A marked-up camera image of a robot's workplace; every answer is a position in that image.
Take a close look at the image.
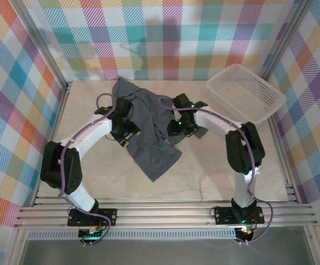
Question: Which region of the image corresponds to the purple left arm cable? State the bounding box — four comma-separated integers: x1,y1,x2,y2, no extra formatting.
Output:
57,93,122,247

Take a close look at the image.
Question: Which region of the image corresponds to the wide aluminium base rail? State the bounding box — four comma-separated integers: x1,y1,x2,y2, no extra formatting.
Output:
13,196,318,230

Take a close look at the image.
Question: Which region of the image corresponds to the white plastic mesh basket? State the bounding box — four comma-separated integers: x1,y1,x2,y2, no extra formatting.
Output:
206,63,287,125

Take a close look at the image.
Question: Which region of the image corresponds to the aluminium frame leg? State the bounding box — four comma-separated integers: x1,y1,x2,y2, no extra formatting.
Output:
305,227,320,265
7,229,29,265

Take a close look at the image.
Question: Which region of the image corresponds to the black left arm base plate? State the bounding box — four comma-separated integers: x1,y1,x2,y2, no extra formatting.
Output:
67,208,118,227

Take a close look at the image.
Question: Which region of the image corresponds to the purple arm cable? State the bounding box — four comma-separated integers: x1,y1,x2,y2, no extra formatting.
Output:
158,95,275,246
57,93,122,247

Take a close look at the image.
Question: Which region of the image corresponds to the aluminium frame post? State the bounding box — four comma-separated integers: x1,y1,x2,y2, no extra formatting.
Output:
10,0,73,92
259,0,317,81

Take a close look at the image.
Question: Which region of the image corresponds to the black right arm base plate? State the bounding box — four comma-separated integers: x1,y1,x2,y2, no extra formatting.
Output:
214,205,265,225

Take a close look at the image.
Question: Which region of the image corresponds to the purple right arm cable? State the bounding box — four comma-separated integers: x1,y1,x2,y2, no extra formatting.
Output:
158,95,275,246

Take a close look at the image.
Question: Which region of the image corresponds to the grey t-shirt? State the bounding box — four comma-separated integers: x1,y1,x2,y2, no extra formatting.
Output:
111,77,209,183

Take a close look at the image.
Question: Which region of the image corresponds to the grey slotted cable duct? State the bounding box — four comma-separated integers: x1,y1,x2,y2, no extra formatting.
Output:
26,227,237,241

